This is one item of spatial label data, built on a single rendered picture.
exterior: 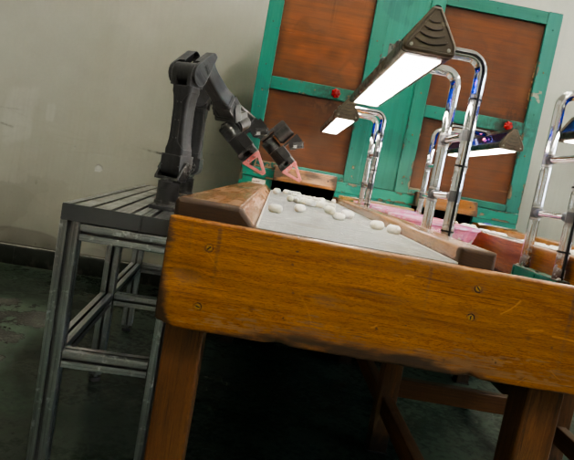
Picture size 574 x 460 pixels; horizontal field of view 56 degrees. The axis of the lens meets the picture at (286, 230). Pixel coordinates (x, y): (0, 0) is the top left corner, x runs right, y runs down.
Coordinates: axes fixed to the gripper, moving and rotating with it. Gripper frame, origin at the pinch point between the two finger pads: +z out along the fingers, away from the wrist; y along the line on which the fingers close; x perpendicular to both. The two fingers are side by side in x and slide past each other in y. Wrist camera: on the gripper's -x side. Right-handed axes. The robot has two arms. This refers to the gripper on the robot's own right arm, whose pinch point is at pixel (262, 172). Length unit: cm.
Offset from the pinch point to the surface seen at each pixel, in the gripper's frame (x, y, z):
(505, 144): -69, -2, 43
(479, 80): -44, -77, 14
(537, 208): -43, -62, 46
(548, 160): -51, -64, 38
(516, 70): -123, 76, 36
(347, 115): -33.4, -1.9, 2.9
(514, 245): -38, -51, 54
